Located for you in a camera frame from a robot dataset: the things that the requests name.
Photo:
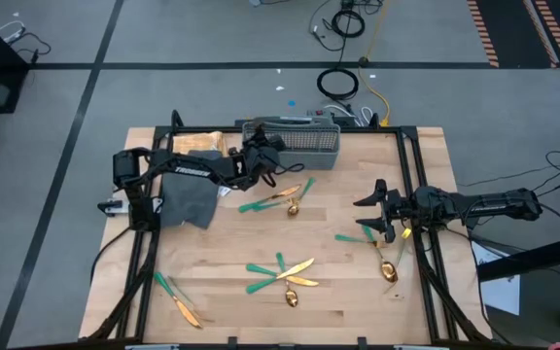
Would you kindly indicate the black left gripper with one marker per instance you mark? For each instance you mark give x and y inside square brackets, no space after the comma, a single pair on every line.
[260,160]

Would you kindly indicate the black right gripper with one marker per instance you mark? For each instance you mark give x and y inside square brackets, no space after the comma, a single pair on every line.
[396,209]

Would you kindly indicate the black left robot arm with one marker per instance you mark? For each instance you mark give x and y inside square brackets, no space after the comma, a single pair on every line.
[187,170]

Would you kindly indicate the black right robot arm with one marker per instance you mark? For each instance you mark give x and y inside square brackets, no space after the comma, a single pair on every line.
[484,206]

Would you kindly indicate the yellow tag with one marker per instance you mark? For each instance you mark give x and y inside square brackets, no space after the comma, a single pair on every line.
[406,233]

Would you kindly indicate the grey mesh cutlery basket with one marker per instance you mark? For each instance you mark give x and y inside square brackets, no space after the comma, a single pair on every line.
[309,155]

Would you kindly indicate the grey power strip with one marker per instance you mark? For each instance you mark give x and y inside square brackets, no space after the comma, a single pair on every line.
[321,117]

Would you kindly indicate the small white card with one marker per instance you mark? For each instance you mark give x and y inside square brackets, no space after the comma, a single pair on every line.
[224,191]

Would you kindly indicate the tan folded cloth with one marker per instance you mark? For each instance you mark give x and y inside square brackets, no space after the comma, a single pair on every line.
[197,142]

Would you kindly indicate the grey cloth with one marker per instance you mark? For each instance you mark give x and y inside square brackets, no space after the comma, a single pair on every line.
[187,204]

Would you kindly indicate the white paper sheet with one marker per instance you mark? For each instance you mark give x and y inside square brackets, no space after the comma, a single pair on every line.
[501,296]

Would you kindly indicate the black desk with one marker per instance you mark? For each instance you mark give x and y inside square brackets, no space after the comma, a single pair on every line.
[528,260]

